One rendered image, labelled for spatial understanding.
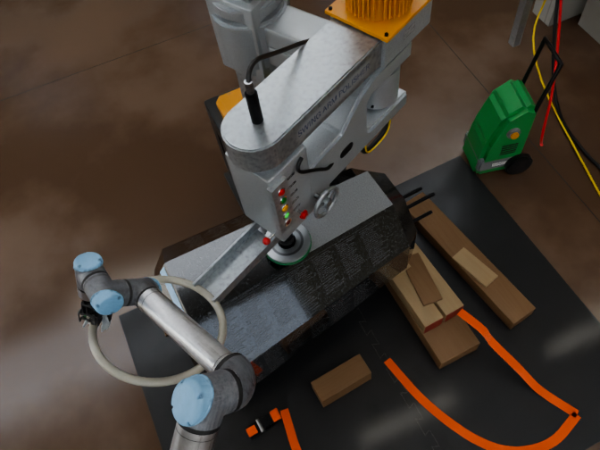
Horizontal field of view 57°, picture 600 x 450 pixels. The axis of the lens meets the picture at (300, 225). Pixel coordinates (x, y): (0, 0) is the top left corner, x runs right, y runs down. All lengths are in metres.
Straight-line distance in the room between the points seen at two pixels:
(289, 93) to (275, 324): 1.12
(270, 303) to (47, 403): 1.56
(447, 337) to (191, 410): 1.93
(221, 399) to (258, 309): 1.11
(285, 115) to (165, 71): 2.90
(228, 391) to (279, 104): 0.94
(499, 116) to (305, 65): 1.73
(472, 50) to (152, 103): 2.45
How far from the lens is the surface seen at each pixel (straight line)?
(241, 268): 2.26
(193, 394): 1.45
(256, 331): 2.57
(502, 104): 3.50
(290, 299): 2.57
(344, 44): 2.06
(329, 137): 2.16
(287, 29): 2.49
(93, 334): 2.11
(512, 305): 3.28
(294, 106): 1.87
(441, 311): 3.09
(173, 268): 2.64
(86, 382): 3.50
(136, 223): 3.84
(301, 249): 2.48
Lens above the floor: 3.04
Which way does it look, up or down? 59 degrees down
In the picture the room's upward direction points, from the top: 11 degrees counter-clockwise
